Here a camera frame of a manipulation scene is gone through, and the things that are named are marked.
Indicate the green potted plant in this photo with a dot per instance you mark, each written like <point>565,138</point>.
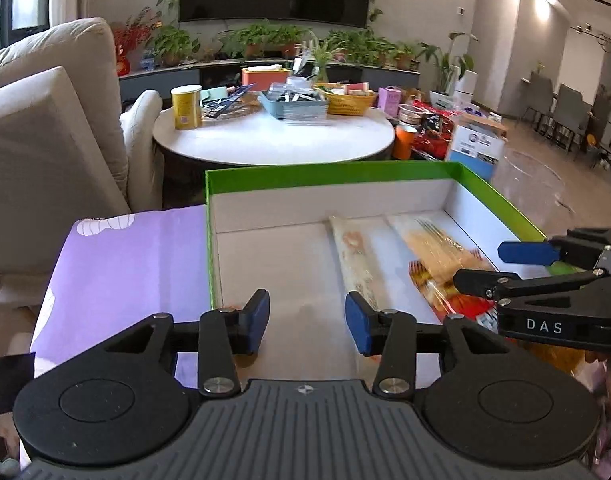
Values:
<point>173,45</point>
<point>265,37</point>

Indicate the pink box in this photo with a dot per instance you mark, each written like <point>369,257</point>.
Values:
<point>389,102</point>

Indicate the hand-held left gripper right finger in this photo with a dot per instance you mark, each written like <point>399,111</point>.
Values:
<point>359,325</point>

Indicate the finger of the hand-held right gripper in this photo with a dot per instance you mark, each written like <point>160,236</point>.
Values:
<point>480,282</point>
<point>528,252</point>

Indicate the red snack bags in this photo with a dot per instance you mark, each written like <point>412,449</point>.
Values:
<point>433,132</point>

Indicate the beige sofa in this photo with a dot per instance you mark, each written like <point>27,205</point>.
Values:
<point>45,150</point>

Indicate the round white table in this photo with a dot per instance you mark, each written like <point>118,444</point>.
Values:
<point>285,140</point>

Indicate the blue white carton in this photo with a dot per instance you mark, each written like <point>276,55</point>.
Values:
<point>473,147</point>

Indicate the row of green potted plants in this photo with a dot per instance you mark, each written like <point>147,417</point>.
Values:
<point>375,50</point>

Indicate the orange snack packet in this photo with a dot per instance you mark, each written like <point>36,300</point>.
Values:
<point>435,277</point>

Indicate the green cardboard box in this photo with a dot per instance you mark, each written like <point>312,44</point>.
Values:
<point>275,260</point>

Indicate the orange cup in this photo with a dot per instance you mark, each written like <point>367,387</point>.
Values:
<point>404,142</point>

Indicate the dark flat object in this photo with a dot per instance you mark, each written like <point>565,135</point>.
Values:
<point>8,385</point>

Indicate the yellow woven basket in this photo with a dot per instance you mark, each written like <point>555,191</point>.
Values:
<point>350,102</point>

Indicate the peace lily in white pot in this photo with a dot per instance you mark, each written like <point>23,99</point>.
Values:
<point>465,85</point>

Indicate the red flower arrangement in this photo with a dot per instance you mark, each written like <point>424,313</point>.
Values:
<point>130,35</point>

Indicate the long pale snack packet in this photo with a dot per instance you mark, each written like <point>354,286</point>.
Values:
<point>360,260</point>

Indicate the purple floral tablecloth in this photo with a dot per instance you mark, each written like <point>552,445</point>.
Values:
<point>135,270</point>

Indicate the round metal tin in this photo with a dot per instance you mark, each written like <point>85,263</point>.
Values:
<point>410,115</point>

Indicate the blue basket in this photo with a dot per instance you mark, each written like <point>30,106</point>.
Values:
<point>295,107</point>

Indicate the black packets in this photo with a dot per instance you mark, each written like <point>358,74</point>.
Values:
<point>230,102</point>

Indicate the grey dining chair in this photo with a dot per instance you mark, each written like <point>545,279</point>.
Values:
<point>538,95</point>
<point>570,115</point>

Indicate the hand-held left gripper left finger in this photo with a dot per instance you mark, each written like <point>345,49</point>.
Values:
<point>258,320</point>

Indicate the yellow canister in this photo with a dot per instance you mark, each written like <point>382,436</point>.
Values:
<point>186,107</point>

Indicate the spider plant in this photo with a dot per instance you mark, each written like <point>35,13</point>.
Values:
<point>323,57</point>

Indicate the orange box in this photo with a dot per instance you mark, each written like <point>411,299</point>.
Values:
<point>263,80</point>

